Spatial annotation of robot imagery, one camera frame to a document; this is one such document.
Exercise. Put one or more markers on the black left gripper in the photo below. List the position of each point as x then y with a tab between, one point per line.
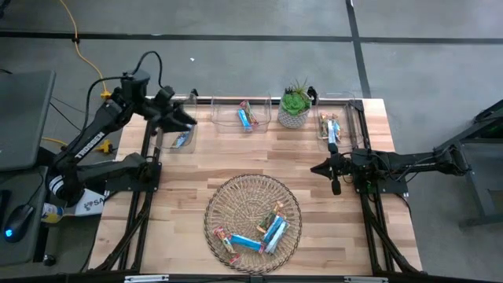
165	106

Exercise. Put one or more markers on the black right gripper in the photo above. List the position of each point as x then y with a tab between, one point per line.
346	167

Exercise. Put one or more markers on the white and blue granola bar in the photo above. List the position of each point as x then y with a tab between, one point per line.
332	133
277	238

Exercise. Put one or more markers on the red and green granola bar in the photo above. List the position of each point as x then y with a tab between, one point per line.
225	241
251	114

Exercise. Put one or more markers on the snack packets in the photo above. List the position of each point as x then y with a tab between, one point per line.
272	230

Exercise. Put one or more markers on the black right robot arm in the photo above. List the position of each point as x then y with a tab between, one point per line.
412	161

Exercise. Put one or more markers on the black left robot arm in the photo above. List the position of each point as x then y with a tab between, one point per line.
90	145

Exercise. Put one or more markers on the small black clamp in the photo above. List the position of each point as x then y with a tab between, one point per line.
194	93
312	94

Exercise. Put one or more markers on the clear plastic bin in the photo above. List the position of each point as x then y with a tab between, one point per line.
347	118
188	151
220	126

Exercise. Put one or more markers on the succulent in patterned white pot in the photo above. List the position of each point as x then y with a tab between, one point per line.
293	106

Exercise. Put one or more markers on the round woven wicker tray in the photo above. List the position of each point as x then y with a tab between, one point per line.
239	200

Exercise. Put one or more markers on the white printed bag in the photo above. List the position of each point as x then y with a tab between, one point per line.
94	204

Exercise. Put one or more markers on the black side table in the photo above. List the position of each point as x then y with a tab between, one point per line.
477	188

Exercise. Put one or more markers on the dark grey desk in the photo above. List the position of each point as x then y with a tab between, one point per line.
23	118

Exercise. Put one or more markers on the yellow and white bottle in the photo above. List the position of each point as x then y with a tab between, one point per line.
51	214

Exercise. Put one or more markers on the black round knob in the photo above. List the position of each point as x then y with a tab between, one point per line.
49	260

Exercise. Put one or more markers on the black computer mouse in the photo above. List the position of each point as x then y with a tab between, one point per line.
17	222

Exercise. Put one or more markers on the grey side desk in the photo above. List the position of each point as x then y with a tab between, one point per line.
23	255

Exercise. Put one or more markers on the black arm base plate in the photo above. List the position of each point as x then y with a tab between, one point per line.
393	186
118	184

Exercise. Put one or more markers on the black aluminium frame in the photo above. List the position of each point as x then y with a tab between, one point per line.
357	105

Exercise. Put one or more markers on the black rail with silver brackets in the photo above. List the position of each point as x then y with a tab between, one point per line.
78	280

